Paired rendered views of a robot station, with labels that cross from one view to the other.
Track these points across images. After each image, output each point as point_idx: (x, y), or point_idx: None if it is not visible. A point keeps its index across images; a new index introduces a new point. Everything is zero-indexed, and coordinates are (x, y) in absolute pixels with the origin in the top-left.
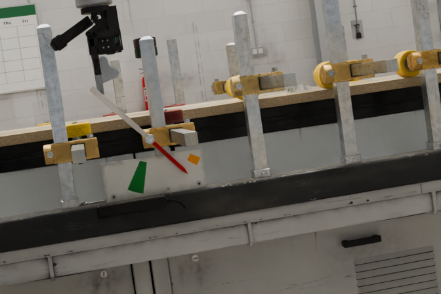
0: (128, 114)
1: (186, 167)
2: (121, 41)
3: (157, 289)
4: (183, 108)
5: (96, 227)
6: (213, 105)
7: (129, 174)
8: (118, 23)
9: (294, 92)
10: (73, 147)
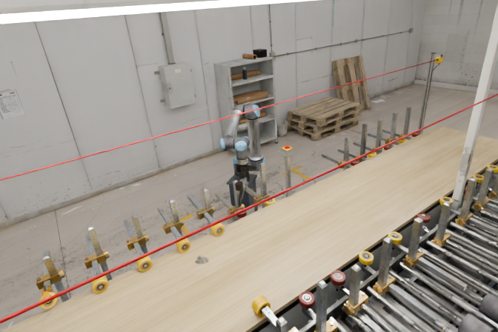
0: (299, 250)
1: (232, 218)
2: (236, 173)
3: None
4: (251, 234)
5: None
6: (232, 228)
7: (247, 211)
8: (236, 169)
9: (203, 255)
10: (252, 190)
